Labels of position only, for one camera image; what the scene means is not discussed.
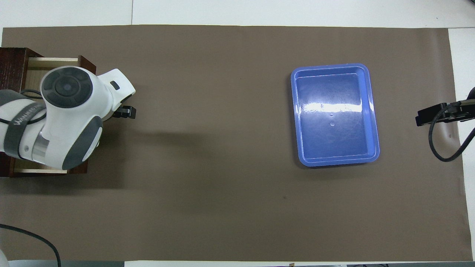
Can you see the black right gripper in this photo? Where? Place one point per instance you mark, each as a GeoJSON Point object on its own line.
{"type": "Point", "coordinates": [471, 93]}

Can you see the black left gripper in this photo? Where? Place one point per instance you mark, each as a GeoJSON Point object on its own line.
{"type": "Point", "coordinates": [124, 112]}

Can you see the dark wooden drawer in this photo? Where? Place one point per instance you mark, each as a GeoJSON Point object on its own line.
{"type": "Point", "coordinates": [86, 65]}

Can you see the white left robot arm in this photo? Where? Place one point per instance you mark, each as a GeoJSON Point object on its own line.
{"type": "Point", "coordinates": [74, 111]}

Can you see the blue plastic tray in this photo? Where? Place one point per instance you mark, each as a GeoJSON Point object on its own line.
{"type": "Point", "coordinates": [334, 115]}

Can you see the brown table mat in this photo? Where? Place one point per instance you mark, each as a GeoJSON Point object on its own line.
{"type": "Point", "coordinates": [222, 148]}

